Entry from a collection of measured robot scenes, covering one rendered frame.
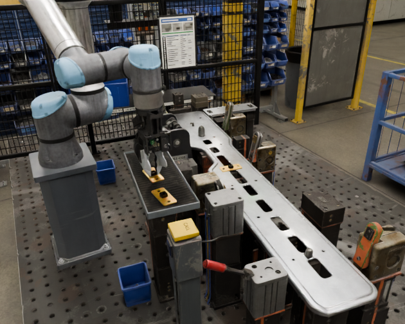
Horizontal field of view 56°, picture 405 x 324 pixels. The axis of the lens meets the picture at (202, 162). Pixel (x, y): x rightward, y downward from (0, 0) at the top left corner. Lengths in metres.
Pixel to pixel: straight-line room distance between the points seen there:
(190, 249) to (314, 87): 3.92
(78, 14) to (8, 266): 1.92
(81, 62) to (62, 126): 0.40
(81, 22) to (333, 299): 1.07
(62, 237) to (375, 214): 1.31
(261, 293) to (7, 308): 1.85
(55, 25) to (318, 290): 0.93
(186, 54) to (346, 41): 2.84
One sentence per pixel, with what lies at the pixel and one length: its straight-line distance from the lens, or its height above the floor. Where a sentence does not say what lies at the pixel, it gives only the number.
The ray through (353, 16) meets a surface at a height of 1.14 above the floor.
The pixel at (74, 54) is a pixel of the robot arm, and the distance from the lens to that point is 1.00.
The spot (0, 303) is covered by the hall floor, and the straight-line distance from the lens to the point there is 2.60.
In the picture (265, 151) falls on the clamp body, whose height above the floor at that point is 1.03.
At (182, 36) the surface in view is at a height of 1.33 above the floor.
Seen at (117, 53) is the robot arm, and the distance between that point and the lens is 1.03.
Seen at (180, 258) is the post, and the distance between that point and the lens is 0.90.
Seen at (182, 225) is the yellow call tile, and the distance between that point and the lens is 0.90.
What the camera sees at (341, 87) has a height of 0.31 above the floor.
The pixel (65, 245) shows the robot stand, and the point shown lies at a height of 0.79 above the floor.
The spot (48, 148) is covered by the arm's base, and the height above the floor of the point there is 1.17.
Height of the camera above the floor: 1.71
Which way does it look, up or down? 28 degrees down
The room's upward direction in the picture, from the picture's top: 2 degrees counter-clockwise
